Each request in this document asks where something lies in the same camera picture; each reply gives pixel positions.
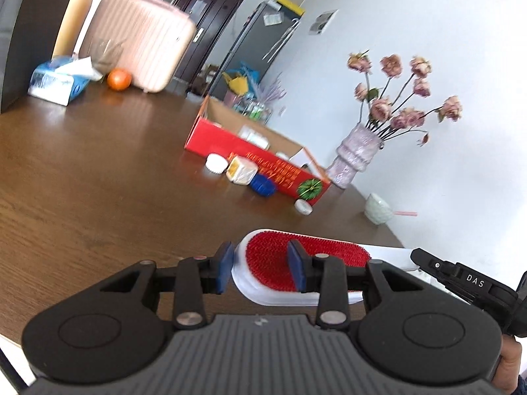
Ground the bunch of dried pink roses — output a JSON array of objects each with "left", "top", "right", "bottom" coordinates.
[{"left": 347, "top": 50, "right": 463, "bottom": 146}]

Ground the red cardboard box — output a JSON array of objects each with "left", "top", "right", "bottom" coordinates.
[{"left": 184, "top": 96, "right": 332, "bottom": 208}]

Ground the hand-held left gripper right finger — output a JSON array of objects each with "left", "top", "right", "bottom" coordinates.
[{"left": 286, "top": 240, "right": 434, "bottom": 332}]

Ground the orange fruit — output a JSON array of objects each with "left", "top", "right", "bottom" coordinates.
[{"left": 107, "top": 68, "right": 132, "bottom": 91}]

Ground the white plastic bottle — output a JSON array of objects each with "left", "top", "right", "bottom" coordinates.
[{"left": 239, "top": 125, "right": 270, "bottom": 149}]

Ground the red and white lint brush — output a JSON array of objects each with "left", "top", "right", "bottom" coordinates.
[{"left": 231, "top": 228, "right": 421, "bottom": 307}]

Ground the yellow box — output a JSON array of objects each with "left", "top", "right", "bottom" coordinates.
[{"left": 277, "top": 0, "right": 306, "bottom": 15}]

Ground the pale green bowl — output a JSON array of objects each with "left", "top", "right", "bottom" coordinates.
[{"left": 364, "top": 193, "right": 394, "bottom": 225}]

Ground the dark brown entrance door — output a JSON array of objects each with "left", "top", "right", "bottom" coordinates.
[{"left": 173, "top": 0, "right": 247, "bottom": 87}]

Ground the pink textured vase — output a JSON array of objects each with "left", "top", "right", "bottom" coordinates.
[{"left": 325, "top": 122, "right": 384, "bottom": 190}]

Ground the yellow thermos bottle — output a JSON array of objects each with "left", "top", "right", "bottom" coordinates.
[{"left": 52, "top": 0, "right": 103, "bottom": 58}]

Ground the clear glass cup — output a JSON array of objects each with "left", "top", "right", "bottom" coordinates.
[{"left": 88, "top": 39, "right": 126, "bottom": 75}]

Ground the wall picture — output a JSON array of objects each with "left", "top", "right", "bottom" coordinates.
[{"left": 309, "top": 9, "right": 339, "bottom": 36}]

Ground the pink ribbed suitcase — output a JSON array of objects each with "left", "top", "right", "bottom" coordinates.
[{"left": 78, "top": 0, "right": 197, "bottom": 93}]

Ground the person's right hand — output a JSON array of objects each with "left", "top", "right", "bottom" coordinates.
[{"left": 499, "top": 334, "right": 524, "bottom": 394}]

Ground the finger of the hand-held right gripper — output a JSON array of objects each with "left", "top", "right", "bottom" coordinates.
[{"left": 410, "top": 248, "right": 518, "bottom": 310}]

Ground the cluster of small bottles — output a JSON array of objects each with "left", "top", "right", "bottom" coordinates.
[{"left": 233, "top": 92, "right": 274, "bottom": 124}]

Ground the purple ridged lid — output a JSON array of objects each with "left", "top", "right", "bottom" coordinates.
[{"left": 251, "top": 174, "right": 277, "bottom": 197}]

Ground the beige cube block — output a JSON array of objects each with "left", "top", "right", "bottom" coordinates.
[{"left": 226, "top": 155, "right": 259, "bottom": 185}]

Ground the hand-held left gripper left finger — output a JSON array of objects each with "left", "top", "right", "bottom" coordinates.
[{"left": 99, "top": 241, "right": 236, "bottom": 330}]

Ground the blue tissue box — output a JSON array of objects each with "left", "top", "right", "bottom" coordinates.
[{"left": 27, "top": 55, "right": 103, "bottom": 106}]

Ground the white ridged cap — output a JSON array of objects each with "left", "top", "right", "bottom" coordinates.
[{"left": 206, "top": 153, "right": 228, "bottom": 174}]

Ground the dried lavender bunch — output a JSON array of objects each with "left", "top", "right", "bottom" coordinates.
[{"left": 257, "top": 74, "right": 287, "bottom": 105}]

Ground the grey refrigerator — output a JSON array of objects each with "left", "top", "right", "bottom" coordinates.
[{"left": 210, "top": 2, "right": 305, "bottom": 99}]

